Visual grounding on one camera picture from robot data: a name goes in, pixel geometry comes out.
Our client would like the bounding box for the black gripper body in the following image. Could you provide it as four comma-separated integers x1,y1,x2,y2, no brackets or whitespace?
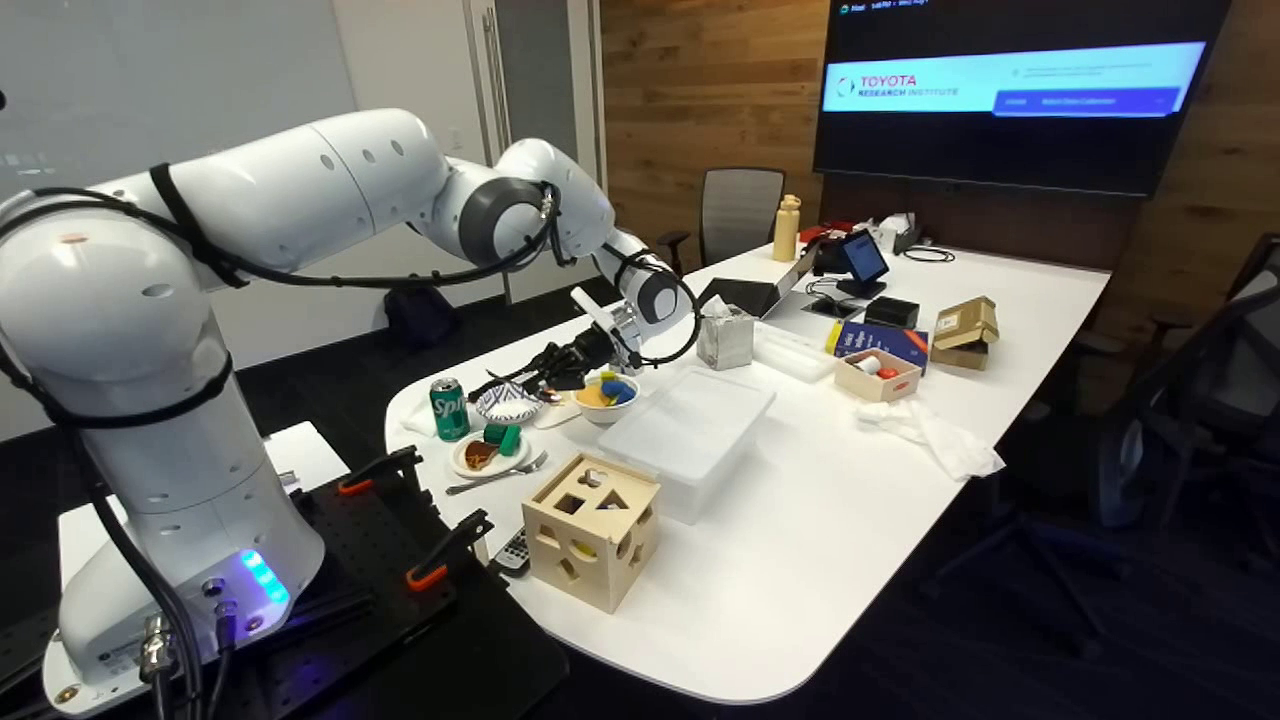
572,325,637,383

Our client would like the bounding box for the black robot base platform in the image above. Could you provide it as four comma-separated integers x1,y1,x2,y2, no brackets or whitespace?
218,447,577,720

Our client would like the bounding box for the white bowl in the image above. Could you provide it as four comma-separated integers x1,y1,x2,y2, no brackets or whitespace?
572,374,643,436

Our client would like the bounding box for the green plastic cup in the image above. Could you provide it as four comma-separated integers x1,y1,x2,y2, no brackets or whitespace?
480,416,529,461

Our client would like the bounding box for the white plastic bin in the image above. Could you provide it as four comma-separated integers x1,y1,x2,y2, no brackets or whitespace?
597,364,780,521

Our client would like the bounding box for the silver fork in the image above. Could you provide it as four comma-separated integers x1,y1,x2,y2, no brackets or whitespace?
444,447,554,499

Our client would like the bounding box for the green soda can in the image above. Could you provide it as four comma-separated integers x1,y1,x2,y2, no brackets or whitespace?
423,374,478,447

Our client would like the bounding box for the small white plate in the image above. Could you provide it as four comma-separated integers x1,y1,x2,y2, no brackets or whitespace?
449,432,519,483

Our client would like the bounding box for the black bag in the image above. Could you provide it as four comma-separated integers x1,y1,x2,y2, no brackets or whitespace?
379,270,465,360

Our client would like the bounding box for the black laptop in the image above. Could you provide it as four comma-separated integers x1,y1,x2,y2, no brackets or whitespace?
692,246,820,325

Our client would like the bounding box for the wooden shape sorter cube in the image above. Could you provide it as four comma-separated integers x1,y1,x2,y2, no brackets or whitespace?
515,447,670,615

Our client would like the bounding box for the clear plastic box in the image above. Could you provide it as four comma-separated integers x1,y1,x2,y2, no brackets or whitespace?
748,316,845,388

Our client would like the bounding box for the grey office chair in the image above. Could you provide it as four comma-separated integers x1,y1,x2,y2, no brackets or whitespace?
661,166,794,281

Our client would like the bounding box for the black orange clamp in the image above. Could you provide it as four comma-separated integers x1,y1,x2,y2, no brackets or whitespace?
400,505,499,601
327,446,429,505

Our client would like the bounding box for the yellow water bottle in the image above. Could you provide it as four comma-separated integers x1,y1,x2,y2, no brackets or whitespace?
770,188,810,270

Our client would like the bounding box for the black cloth pouch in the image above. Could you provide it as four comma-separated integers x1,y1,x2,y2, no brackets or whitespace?
804,234,862,281

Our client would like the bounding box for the small wooden tray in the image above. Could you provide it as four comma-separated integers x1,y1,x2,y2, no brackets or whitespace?
832,343,923,409

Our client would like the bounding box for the small tablet on stand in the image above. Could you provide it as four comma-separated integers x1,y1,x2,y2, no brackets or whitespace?
832,223,898,300

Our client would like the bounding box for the blue box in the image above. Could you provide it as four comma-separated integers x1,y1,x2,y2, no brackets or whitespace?
824,316,937,382

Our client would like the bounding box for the black box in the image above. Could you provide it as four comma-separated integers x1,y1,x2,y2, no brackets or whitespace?
862,292,923,332

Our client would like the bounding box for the small white device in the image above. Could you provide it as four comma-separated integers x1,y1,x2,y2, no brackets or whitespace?
869,210,923,260

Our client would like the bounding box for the white plastic bag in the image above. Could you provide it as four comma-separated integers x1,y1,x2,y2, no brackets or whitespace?
849,393,1011,483

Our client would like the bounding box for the tan cardboard box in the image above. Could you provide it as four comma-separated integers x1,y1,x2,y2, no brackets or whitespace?
928,292,1006,377

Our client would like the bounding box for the dark office chair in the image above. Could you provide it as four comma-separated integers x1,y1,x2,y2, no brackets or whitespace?
1035,271,1280,654

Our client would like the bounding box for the wall mounted TV screen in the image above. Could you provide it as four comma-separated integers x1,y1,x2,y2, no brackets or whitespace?
811,0,1240,203

